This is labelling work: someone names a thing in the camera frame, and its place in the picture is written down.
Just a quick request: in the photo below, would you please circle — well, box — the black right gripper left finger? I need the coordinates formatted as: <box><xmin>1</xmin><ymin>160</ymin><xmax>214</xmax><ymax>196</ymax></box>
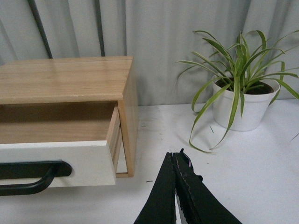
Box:
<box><xmin>135</xmin><ymin>153</ymin><xmax>176</xmax><ymax>224</ymax></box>

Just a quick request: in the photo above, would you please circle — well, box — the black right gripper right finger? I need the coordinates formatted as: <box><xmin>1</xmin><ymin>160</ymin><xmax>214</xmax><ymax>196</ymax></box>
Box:
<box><xmin>173</xmin><ymin>149</ymin><xmax>238</xmax><ymax>224</ymax></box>

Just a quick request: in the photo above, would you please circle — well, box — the white top drawer black handle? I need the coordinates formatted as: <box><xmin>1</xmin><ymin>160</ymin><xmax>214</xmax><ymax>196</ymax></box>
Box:
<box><xmin>0</xmin><ymin>103</ymin><xmax>121</xmax><ymax>196</ymax></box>

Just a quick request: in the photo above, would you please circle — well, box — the white bottom drawer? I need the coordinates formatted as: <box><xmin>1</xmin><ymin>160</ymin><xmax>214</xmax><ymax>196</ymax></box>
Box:
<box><xmin>116</xmin><ymin>134</ymin><xmax>127</xmax><ymax>173</ymax></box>

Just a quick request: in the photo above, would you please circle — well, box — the wooden drawer cabinet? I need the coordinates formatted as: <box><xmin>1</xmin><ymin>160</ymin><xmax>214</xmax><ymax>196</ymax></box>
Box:
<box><xmin>0</xmin><ymin>56</ymin><xmax>139</xmax><ymax>177</ymax></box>

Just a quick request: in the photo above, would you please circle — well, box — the white plant pot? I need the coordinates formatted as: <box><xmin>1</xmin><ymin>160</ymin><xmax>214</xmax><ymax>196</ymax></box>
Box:
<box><xmin>212</xmin><ymin>75</ymin><xmax>281</xmax><ymax>132</ymax></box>

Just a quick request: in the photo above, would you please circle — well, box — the right spider plant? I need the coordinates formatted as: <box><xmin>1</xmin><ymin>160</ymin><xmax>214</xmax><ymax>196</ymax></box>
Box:
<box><xmin>174</xmin><ymin>29</ymin><xmax>299</xmax><ymax>154</ymax></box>

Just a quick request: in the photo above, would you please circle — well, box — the grey curtain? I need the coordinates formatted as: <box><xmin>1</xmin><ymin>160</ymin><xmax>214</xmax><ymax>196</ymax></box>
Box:
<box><xmin>0</xmin><ymin>0</ymin><xmax>299</xmax><ymax>105</ymax></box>

